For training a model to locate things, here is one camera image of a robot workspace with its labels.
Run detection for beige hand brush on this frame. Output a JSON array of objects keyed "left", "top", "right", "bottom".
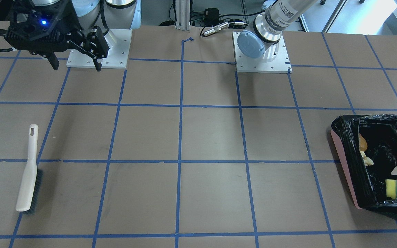
[{"left": 16, "top": 124, "right": 43, "bottom": 215}]

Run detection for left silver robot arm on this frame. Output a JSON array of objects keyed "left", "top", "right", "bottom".
[{"left": 237, "top": 0, "right": 316, "bottom": 59}]

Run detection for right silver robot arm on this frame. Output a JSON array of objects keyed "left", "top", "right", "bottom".
[{"left": 3, "top": 0, "right": 141, "bottom": 72}]

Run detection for yellow-brown potato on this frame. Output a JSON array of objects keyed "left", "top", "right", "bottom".
[{"left": 358, "top": 133, "right": 368, "bottom": 152}]

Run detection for bread croissant piece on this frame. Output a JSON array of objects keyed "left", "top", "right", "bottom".
[{"left": 360, "top": 151, "right": 374, "bottom": 166}]

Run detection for aluminium frame post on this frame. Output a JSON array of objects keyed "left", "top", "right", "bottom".
[{"left": 174, "top": 0, "right": 191, "bottom": 32}]

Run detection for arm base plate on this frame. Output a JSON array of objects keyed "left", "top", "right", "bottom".
[
  {"left": 66, "top": 26, "right": 133, "bottom": 69},
  {"left": 233, "top": 31, "right": 293, "bottom": 74}
]

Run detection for yellow green sponge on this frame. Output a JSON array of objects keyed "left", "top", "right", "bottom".
[{"left": 385, "top": 179, "right": 397, "bottom": 199}]

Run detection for black-lined pink trash bin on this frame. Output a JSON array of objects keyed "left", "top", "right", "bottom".
[{"left": 330, "top": 114, "right": 397, "bottom": 221}]

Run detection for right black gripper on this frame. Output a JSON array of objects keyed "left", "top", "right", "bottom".
[{"left": 4, "top": 0, "right": 103, "bottom": 72}]

